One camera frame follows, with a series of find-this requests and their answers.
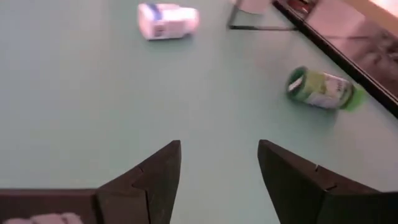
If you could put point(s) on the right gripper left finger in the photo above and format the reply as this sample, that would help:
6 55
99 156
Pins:
146 193

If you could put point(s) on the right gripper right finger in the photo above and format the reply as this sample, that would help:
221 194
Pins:
311 193

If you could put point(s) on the green bottle green cap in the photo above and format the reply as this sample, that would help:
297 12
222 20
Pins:
323 88

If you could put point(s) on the white bottle blue label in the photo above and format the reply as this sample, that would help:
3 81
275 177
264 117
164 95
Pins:
168 20

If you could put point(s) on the green table mat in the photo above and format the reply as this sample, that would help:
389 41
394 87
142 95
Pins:
93 93

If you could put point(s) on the wooden shelf black metal frame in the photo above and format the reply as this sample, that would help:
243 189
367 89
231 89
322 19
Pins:
348 37

